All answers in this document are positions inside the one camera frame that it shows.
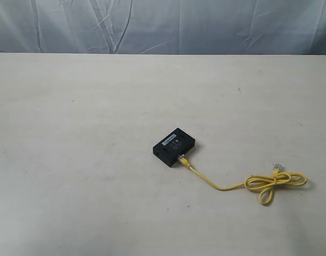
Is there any yellow ethernet cable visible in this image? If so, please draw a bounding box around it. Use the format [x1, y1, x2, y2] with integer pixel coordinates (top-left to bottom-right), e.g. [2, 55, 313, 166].
[177, 153, 309, 206]

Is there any black network switch box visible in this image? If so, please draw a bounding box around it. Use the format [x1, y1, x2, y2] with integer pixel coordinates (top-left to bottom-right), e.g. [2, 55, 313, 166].
[153, 128, 195, 167]

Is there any grey wrinkled backdrop cloth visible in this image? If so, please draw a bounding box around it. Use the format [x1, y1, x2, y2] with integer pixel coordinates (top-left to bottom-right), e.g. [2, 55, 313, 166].
[0, 1, 326, 55]

